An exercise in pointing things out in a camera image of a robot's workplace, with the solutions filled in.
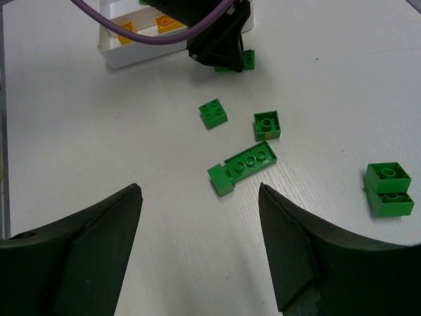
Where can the yellow rounded lego brick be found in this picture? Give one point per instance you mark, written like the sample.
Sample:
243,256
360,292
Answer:
167,24

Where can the green long lego brick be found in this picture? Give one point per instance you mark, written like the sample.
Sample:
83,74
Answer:
240,166

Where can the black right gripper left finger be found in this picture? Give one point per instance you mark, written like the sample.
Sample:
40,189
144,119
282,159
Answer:
75,265

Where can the green lego plate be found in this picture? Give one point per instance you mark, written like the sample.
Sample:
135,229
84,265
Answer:
248,62

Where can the green hollow lego brick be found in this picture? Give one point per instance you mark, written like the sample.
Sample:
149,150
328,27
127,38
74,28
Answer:
386,186

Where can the white divided sorting tray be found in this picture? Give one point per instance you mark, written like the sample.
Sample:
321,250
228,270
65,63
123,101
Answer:
142,18

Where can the green square lego brick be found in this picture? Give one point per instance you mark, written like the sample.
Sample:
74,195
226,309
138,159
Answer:
267,126

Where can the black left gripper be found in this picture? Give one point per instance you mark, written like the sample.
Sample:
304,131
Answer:
221,43

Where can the green square flat lego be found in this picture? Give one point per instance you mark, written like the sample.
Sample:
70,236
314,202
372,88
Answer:
213,114

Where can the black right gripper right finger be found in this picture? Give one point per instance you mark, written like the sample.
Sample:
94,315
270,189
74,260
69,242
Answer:
318,268

